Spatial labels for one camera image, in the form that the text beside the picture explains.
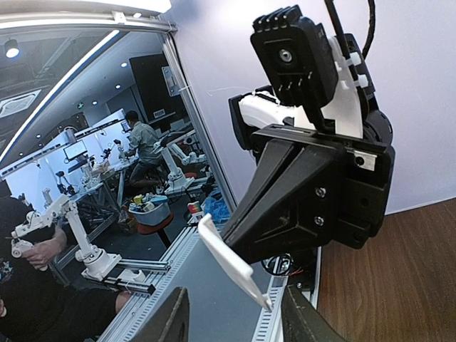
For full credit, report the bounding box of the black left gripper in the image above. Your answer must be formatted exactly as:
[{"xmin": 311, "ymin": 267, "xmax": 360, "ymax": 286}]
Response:
[{"xmin": 222, "ymin": 124, "xmax": 396, "ymax": 266}]

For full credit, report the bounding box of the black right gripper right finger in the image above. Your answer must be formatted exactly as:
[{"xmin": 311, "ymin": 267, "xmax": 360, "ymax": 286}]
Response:
[{"xmin": 281, "ymin": 286, "xmax": 346, "ymax": 342}]

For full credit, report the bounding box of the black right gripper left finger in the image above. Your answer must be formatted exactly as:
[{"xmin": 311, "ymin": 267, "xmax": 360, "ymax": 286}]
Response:
[{"xmin": 130, "ymin": 287, "xmax": 190, "ymax": 342}]

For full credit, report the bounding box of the grey battery compartment cover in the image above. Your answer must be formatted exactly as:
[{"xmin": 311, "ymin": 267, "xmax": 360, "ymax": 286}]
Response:
[{"xmin": 197, "ymin": 214, "xmax": 273, "ymax": 312}]

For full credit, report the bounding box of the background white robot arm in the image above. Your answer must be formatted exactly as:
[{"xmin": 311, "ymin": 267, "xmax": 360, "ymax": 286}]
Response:
[{"xmin": 154, "ymin": 141, "xmax": 344, "ymax": 341}]

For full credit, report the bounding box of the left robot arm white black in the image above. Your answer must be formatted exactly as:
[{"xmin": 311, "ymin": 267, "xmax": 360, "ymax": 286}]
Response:
[{"xmin": 222, "ymin": 88, "xmax": 395, "ymax": 264}]

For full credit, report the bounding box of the operator hand with leader arm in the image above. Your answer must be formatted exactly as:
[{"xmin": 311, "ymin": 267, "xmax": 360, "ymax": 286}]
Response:
[{"xmin": 24, "ymin": 230, "xmax": 67, "ymax": 271}]

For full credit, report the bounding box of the blue plastic bin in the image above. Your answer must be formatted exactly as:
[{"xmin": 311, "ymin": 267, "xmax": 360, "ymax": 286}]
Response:
[{"xmin": 128, "ymin": 202, "xmax": 171, "ymax": 226}]

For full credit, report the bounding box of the person in grey shirt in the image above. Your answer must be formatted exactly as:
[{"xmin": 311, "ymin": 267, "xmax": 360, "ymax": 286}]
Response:
[{"xmin": 125, "ymin": 110, "xmax": 162, "ymax": 188}]

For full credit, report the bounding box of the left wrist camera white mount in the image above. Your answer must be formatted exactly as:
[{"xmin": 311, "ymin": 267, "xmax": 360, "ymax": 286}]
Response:
[{"xmin": 250, "ymin": 1, "xmax": 370, "ymax": 138}]

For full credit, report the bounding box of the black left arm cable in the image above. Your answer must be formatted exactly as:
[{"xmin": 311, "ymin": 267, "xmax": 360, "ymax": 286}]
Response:
[{"xmin": 323, "ymin": 0, "xmax": 377, "ymax": 72}]

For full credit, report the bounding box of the aluminium frame post left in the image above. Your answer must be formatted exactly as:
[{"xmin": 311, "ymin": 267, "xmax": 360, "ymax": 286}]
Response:
[{"xmin": 162, "ymin": 33, "xmax": 237, "ymax": 213}]

